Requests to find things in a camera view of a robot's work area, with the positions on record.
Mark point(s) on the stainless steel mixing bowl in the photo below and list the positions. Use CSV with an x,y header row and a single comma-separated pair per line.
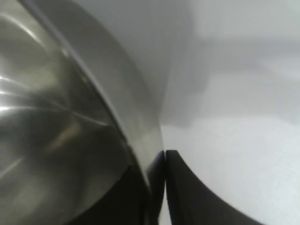
x,y
58,105

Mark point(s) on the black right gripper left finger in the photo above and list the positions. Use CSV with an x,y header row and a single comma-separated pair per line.
x,y
122,206

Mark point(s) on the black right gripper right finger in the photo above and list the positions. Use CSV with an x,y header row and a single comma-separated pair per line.
x,y
187,201

